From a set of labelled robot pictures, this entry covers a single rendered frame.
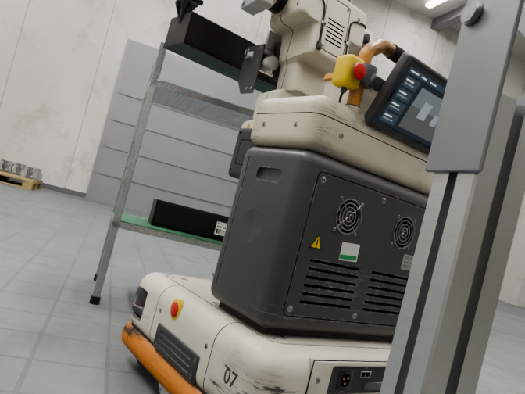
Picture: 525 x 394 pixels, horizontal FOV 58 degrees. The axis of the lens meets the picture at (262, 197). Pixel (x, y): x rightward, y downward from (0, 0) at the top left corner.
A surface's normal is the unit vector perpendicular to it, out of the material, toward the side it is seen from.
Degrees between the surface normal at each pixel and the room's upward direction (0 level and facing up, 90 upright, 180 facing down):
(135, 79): 90
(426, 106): 115
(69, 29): 90
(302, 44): 90
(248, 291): 90
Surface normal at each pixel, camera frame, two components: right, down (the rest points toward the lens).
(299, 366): 0.63, -0.34
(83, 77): 0.29, 0.05
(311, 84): 0.61, -0.01
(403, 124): 0.42, 0.52
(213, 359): -0.77, -0.22
